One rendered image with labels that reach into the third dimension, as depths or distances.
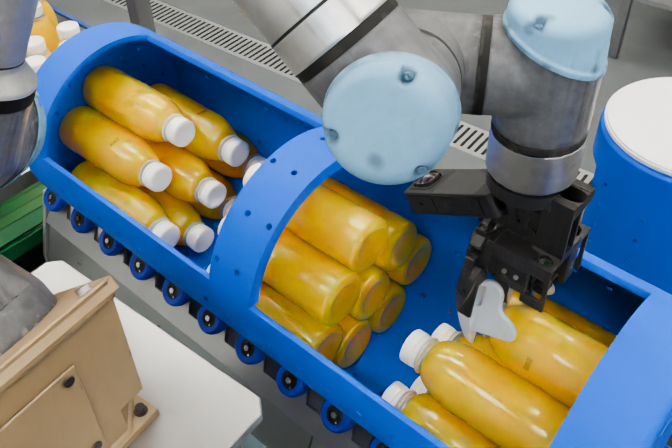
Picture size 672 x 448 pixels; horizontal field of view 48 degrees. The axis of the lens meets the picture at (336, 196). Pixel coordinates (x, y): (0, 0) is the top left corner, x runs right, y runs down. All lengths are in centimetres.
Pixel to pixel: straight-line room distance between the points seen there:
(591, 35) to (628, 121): 76
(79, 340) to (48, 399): 5
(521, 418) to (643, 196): 58
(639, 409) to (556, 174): 20
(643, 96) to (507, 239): 73
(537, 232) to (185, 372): 36
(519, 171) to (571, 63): 10
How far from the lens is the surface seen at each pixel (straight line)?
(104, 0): 407
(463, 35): 56
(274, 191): 81
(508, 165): 60
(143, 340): 79
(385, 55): 42
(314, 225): 85
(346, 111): 41
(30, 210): 137
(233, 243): 82
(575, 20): 54
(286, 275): 86
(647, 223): 127
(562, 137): 58
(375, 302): 93
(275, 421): 103
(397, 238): 88
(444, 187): 70
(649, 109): 133
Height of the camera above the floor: 175
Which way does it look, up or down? 42 degrees down
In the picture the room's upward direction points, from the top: 1 degrees counter-clockwise
